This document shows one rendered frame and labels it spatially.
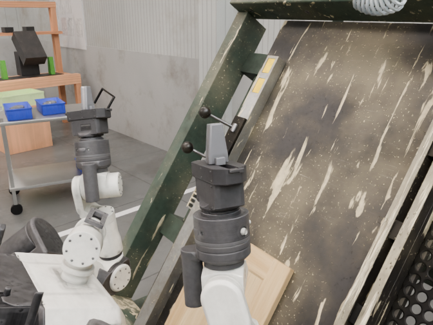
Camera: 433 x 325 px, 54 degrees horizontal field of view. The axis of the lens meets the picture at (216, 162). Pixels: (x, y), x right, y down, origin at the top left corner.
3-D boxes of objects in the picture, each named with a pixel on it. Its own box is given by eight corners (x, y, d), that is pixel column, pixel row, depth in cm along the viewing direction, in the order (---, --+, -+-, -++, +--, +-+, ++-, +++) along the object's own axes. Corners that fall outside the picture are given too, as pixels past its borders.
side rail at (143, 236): (124, 290, 159) (99, 285, 152) (256, 28, 162) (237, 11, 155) (131, 298, 154) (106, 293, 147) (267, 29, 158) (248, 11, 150)
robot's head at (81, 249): (53, 273, 76) (68, 227, 75) (65, 253, 86) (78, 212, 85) (90, 282, 77) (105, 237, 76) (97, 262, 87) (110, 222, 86)
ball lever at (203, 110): (233, 135, 135) (196, 115, 132) (238, 124, 135) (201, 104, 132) (236, 135, 131) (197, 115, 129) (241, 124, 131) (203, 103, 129)
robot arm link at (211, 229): (204, 172, 58) (211, 255, 60) (265, 164, 62) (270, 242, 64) (176, 162, 70) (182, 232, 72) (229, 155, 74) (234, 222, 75)
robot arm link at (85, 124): (81, 113, 118) (86, 156, 118) (56, 112, 109) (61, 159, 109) (120, 108, 113) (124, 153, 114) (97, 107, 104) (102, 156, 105)
